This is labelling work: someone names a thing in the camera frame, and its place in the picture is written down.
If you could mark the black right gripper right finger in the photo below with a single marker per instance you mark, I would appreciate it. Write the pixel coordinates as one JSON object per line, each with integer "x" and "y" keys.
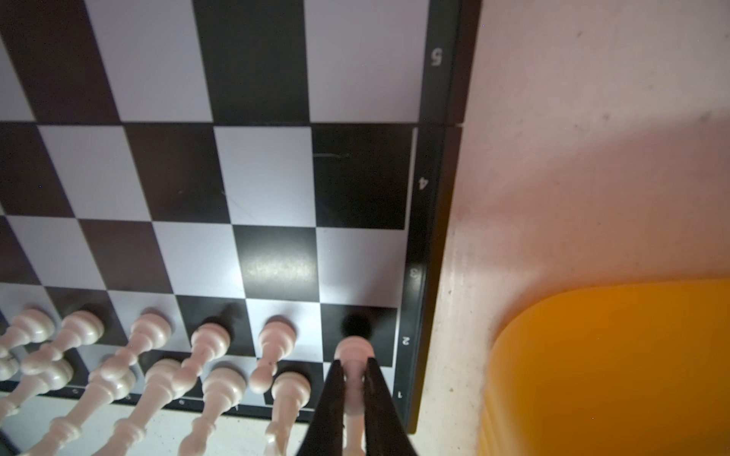
{"x": 384, "y": 433}

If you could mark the yellow plastic tray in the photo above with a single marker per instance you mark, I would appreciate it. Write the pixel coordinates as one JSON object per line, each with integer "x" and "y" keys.
{"x": 640, "y": 369}

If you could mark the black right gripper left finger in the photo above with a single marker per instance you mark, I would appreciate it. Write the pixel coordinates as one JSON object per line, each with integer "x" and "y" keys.
{"x": 325, "y": 432}

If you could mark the white pawn in tray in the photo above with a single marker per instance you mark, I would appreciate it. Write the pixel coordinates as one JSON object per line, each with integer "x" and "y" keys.
{"x": 353, "y": 353}

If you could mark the black white chess board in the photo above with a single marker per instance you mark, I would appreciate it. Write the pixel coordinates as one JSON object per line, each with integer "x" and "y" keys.
{"x": 233, "y": 162}

